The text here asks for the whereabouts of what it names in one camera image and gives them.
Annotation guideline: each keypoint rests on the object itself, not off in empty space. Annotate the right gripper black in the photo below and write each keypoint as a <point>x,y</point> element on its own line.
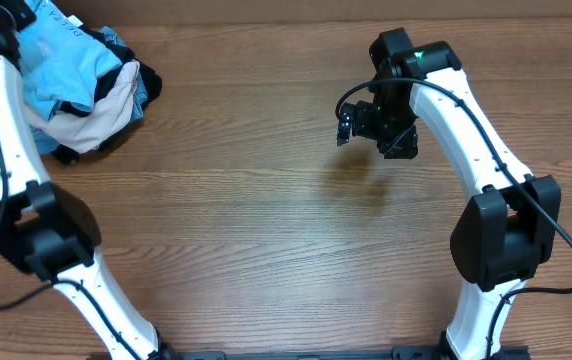
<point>361,127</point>

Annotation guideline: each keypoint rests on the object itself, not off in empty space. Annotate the light blue printed t-shirt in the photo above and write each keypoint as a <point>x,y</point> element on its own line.
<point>60,62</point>

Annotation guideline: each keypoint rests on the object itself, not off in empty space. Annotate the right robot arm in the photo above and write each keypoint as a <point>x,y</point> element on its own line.
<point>506,229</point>

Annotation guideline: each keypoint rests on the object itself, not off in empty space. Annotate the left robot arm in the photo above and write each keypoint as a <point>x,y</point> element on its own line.
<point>47,231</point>

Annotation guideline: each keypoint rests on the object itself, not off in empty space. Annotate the black garment under pile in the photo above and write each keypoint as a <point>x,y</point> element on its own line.
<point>150,86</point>

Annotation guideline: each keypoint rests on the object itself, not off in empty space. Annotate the black garment on pile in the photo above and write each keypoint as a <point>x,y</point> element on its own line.
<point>105,82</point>

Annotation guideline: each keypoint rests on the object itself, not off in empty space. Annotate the cream white garment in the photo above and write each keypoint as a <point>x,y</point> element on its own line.
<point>108,116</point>

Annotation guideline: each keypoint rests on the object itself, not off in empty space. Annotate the blue denim jeans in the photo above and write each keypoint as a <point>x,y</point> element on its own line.
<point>121,97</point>

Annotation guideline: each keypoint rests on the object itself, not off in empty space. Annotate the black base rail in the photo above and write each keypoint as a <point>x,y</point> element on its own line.
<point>306,355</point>

